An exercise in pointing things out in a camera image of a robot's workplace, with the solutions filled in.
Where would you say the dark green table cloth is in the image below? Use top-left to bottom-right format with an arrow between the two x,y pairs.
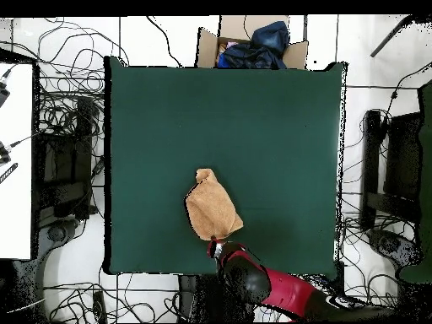
104,56 -> 347,276

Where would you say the orange terry towel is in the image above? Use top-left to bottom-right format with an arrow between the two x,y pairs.
184,167 -> 245,242

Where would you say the white side table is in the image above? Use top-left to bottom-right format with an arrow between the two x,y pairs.
0,62 -> 35,261

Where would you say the black metal frame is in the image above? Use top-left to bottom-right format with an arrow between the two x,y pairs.
359,109 -> 424,230

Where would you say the brown cardboard box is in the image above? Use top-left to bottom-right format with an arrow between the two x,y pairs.
195,14 -> 310,70

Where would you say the dark metal rod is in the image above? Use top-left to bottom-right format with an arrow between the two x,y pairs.
370,14 -> 423,58

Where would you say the black equipment rack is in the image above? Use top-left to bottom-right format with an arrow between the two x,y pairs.
33,95 -> 102,220

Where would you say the green cloth on neighbouring table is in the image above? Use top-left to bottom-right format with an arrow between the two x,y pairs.
399,80 -> 432,284

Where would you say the black power strip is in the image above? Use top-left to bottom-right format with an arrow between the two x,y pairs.
92,290 -> 108,323

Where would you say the dark blue clothing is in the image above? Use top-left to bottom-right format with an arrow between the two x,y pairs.
217,20 -> 290,70

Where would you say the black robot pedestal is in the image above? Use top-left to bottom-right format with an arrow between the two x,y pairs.
178,274 -> 257,323

